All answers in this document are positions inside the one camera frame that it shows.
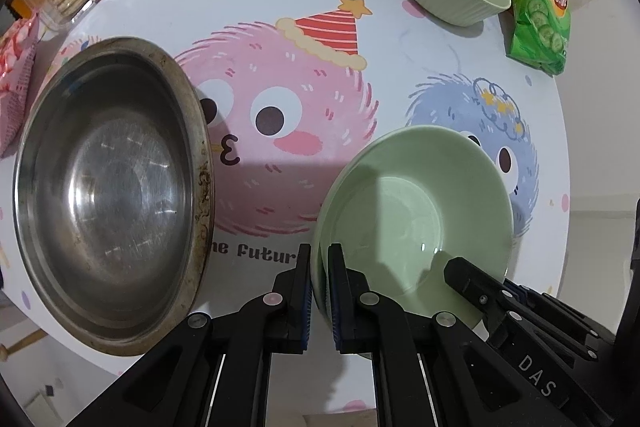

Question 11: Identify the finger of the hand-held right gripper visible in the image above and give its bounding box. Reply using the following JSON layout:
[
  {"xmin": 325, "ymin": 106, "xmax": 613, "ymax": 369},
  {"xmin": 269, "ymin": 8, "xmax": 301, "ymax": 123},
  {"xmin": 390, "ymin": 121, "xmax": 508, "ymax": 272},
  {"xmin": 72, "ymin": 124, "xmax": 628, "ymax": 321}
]
[
  {"xmin": 443, "ymin": 257, "xmax": 573, "ymax": 412},
  {"xmin": 502, "ymin": 277, "xmax": 601, "ymax": 364}
]

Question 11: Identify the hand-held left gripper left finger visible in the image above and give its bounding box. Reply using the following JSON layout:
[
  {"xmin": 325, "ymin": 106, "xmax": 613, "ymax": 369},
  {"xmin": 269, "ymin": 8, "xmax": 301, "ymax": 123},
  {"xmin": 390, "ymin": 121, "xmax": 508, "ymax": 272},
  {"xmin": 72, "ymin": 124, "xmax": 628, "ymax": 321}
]
[{"xmin": 65, "ymin": 243, "xmax": 314, "ymax": 427}]

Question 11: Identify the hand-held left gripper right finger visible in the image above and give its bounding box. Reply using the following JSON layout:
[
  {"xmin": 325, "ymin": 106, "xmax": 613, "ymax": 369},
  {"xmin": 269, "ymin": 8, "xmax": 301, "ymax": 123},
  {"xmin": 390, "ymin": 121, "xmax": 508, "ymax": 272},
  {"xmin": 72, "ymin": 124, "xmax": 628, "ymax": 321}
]
[{"xmin": 326, "ymin": 243, "xmax": 616, "ymax": 427}]

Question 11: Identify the large stainless steel bowl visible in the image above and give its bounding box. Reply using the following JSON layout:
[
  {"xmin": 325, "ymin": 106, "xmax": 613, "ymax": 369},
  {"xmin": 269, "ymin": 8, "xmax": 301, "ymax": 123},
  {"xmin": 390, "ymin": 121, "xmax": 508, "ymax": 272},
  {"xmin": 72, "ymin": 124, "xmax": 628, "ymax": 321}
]
[{"xmin": 12, "ymin": 36, "xmax": 217, "ymax": 356}]

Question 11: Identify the medium stainless steel bowl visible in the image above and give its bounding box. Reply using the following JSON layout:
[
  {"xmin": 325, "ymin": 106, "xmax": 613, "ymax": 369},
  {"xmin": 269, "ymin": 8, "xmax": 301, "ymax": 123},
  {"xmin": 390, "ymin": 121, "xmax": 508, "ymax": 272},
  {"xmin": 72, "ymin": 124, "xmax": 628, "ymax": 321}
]
[{"xmin": 22, "ymin": 49, "xmax": 206, "ymax": 343}]

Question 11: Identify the green potato chips bag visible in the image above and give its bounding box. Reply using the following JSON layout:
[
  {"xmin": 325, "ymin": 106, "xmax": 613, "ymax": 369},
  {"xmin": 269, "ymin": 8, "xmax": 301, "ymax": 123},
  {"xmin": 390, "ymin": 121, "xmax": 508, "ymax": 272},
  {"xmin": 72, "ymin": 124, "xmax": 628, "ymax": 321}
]
[{"xmin": 505, "ymin": 0, "xmax": 571, "ymax": 76}]

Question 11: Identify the pink snack packet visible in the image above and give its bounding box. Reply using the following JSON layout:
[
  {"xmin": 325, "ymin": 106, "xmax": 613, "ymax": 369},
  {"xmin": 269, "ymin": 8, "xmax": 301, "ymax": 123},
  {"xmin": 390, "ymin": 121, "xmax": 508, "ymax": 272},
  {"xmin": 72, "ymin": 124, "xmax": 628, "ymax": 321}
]
[{"xmin": 0, "ymin": 18, "xmax": 40, "ymax": 158}]

